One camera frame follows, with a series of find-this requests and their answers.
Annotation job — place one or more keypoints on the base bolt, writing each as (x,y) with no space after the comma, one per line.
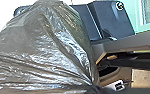
(120,5)

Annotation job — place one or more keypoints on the green framed glass door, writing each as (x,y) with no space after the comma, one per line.
(142,15)

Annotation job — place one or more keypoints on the black trash bag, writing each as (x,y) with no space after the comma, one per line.
(41,53)

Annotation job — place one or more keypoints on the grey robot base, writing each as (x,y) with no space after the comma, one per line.
(104,20)

